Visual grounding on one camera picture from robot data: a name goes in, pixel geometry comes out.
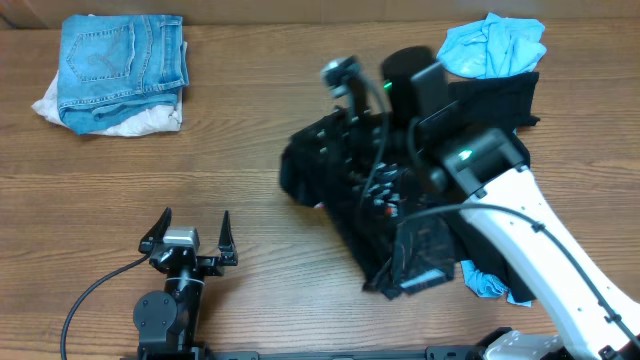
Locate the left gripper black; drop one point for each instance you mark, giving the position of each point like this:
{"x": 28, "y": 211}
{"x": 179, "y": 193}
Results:
{"x": 212, "y": 265}

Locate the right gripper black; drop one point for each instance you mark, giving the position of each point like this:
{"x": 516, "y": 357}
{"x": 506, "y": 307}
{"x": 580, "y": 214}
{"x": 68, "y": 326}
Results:
{"x": 346, "y": 151}

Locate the black orange-patterned cycling jersey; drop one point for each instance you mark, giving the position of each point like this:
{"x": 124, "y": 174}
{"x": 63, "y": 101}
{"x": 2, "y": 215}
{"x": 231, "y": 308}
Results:
{"x": 373, "y": 211}

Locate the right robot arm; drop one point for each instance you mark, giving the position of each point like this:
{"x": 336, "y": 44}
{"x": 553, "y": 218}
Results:
{"x": 409, "y": 166}

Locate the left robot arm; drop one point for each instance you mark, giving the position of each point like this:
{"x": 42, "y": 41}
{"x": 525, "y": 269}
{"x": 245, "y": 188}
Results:
{"x": 167, "y": 320}

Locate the plain black garment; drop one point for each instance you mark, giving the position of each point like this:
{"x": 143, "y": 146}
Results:
{"x": 504, "y": 103}

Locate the light blue t-shirt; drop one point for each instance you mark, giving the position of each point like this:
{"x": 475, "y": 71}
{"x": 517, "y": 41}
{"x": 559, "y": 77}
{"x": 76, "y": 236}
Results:
{"x": 496, "y": 47}

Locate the folded blue denim jeans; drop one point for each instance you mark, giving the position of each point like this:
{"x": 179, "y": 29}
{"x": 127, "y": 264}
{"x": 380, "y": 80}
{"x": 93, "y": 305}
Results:
{"x": 143, "y": 26}

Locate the folded white cloth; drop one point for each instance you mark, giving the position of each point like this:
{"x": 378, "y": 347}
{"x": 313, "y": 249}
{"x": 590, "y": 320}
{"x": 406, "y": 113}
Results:
{"x": 145, "y": 122}

